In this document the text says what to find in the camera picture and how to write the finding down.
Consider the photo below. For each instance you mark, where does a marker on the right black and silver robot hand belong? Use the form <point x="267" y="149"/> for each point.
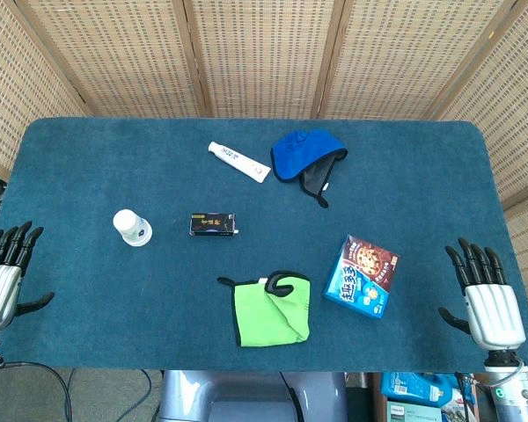
<point x="493" y="312"/>

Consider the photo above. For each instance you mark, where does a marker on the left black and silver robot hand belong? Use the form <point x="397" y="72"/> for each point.
<point x="0" y="290"/>

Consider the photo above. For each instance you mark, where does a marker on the white floral paper cup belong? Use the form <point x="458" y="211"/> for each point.
<point x="144" y="244"/>
<point x="127" y="222"/>

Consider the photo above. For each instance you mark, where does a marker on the blue detergent bottle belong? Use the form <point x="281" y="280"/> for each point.
<point x="413" y="387"/>

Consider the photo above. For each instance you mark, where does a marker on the teal table mat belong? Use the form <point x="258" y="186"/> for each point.
<point x="114" y="307"/>

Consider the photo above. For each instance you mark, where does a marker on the teal and white carton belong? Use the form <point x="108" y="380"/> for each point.
<point x="413" y="413"/>

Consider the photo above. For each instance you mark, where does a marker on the blue cookie box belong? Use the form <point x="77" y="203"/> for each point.
<point x="361" y="281"/>

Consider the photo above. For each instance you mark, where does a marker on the black box with gold print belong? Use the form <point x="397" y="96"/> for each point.
<point x="211" y="224"/>

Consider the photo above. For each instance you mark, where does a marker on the green cloth with black trim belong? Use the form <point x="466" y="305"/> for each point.
<point x="264" y="316"/>

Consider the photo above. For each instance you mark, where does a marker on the blue cloth with grey lining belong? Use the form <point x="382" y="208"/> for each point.
<point x="299" y="154"/>

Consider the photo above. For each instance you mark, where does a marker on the grey robot torso base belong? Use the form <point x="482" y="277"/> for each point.
<point x="246" y="395"/>

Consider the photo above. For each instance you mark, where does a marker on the white toothpaste tube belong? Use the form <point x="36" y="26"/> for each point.
<point x="239" y="160"/>

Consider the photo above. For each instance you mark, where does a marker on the woven rattan folding screen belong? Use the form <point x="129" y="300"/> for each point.
<point x="264" y="53"/>

